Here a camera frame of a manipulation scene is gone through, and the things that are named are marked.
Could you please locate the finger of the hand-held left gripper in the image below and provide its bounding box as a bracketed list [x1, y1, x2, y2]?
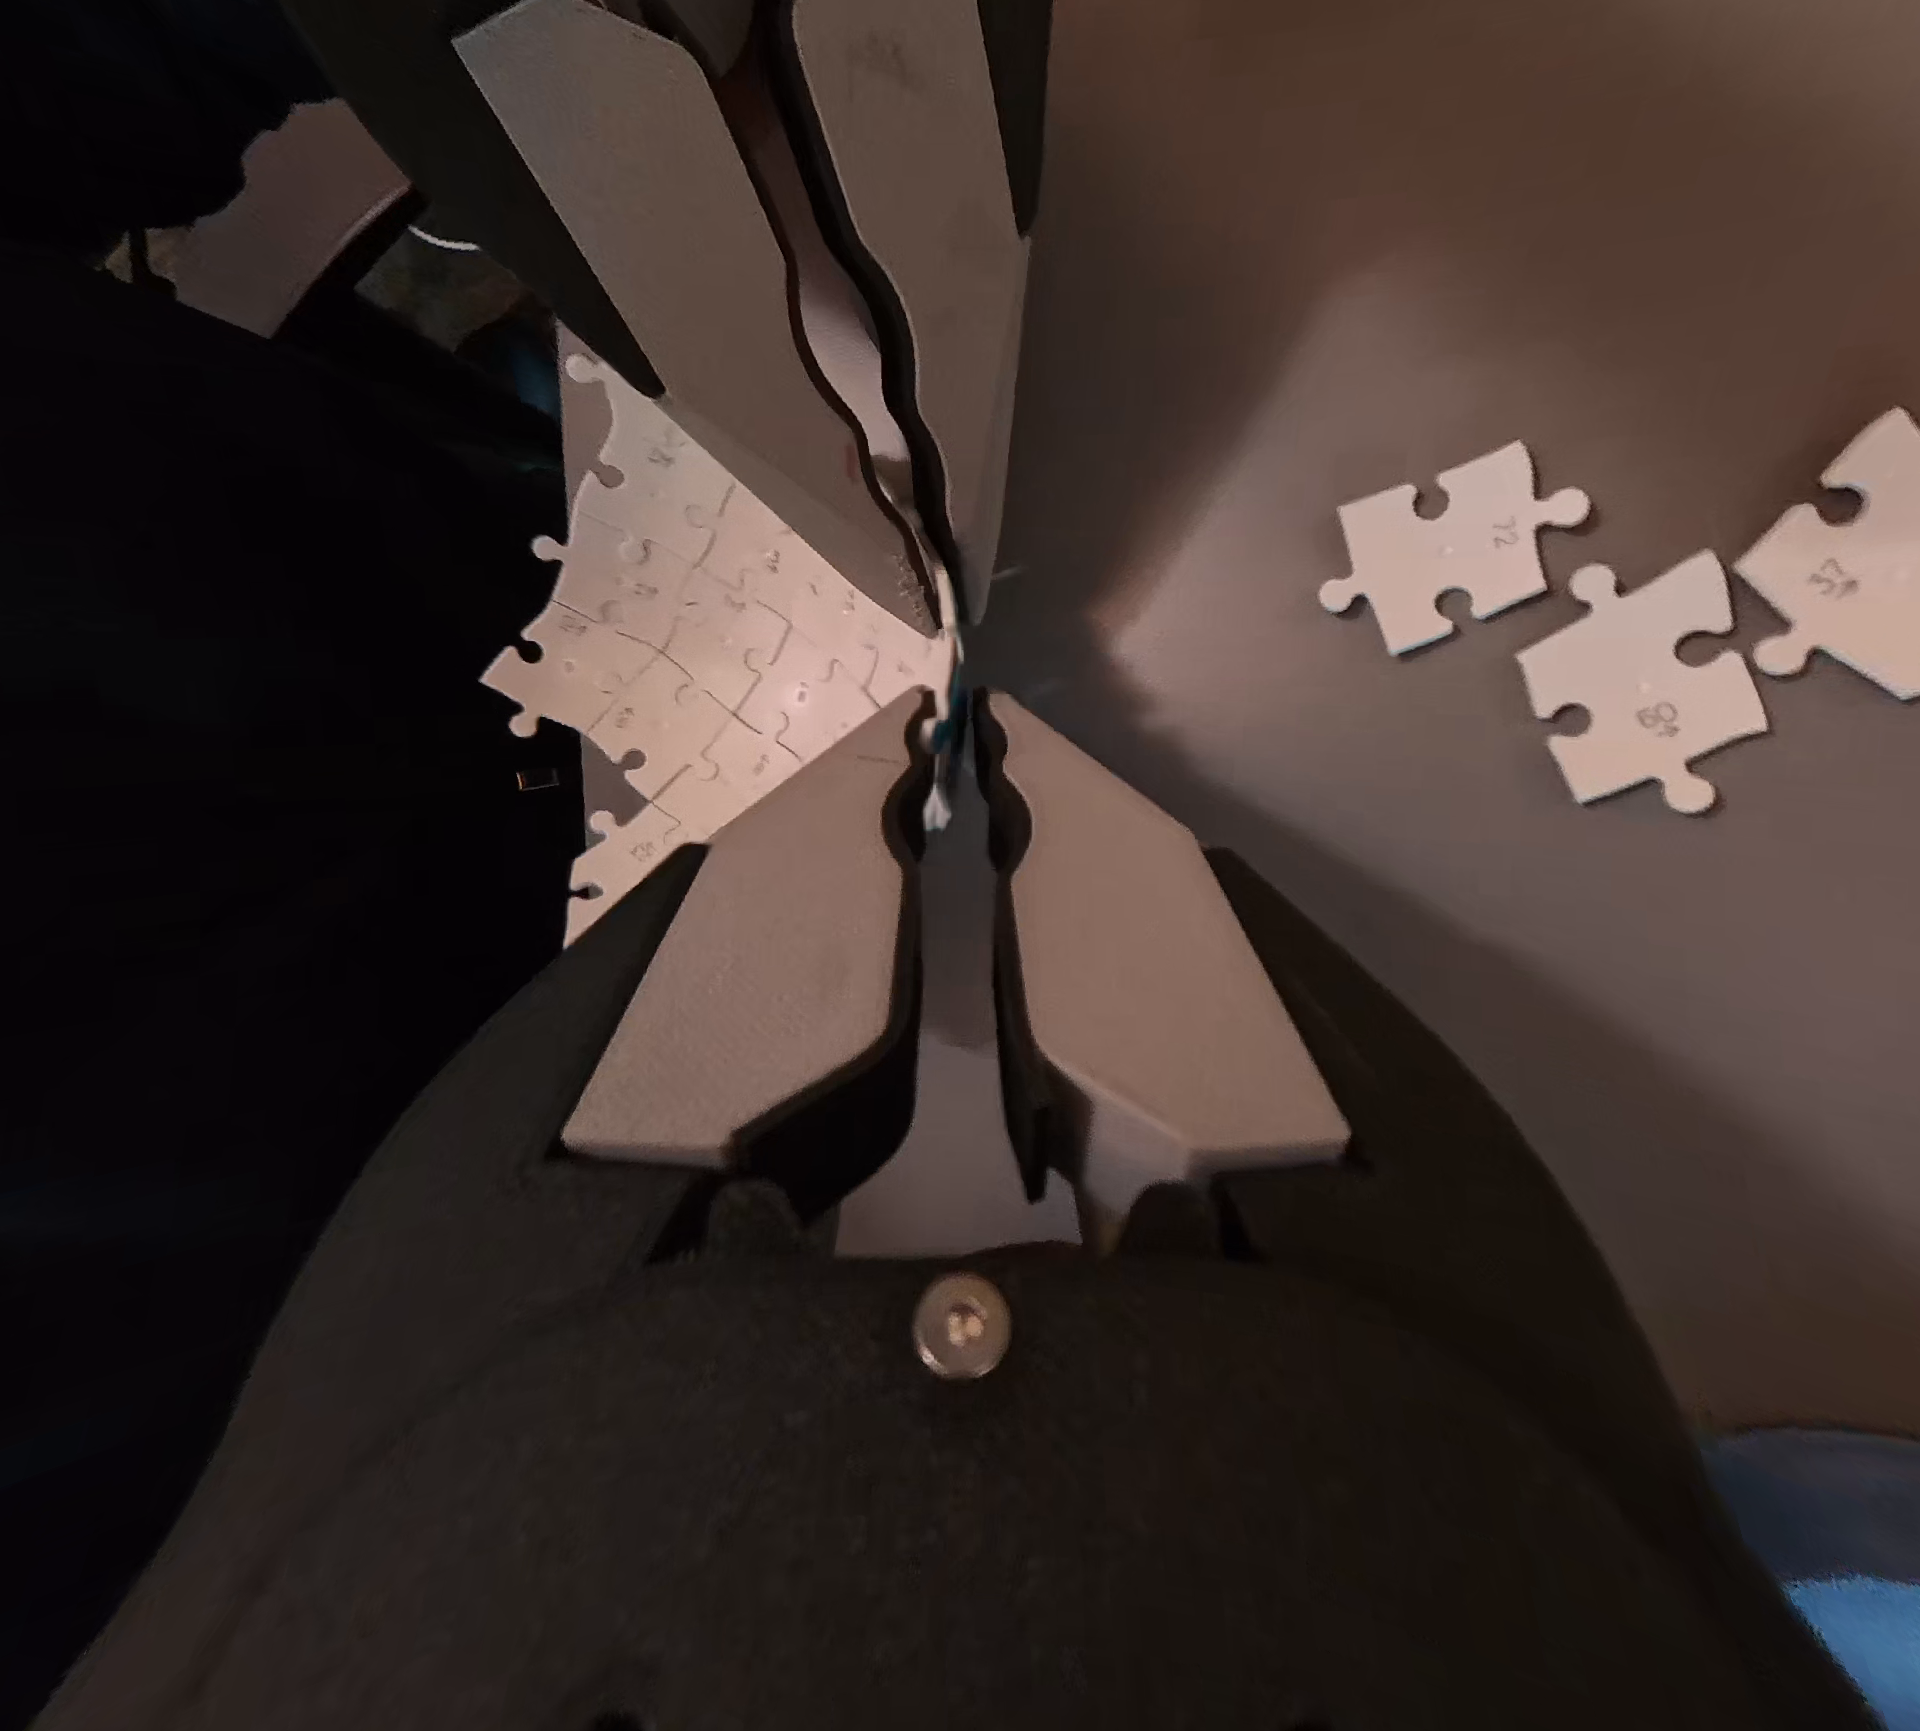
[455, 0, 948, 634]
[792, 0, 1036, 624]

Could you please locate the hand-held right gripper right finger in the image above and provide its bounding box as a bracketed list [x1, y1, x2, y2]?
[981, 693, 1352, 1254]

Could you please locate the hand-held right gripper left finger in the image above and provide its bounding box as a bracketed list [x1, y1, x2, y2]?
[563, 688, 933, 1228]

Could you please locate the white puzzle piece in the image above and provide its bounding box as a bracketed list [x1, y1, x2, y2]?
[1732, 410, 1920, 705]
[1516, 546, 1774, 821]
[917, 688, 969, 839]
[1320, 438, 1592, 662]

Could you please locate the partly built puzzle ball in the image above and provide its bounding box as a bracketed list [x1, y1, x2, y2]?
[480, 355, 962, 945]

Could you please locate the person's dark-clothed torso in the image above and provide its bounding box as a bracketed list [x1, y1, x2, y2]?
[0, 230, 587, 1731]

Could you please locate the blue bowl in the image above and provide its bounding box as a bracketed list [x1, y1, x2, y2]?
[1712, 1421, 1920, 1731]

